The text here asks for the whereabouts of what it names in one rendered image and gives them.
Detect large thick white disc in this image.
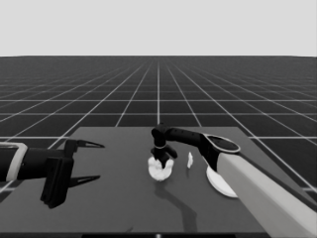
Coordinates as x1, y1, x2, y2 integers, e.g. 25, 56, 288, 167
206, 165, 239, 198

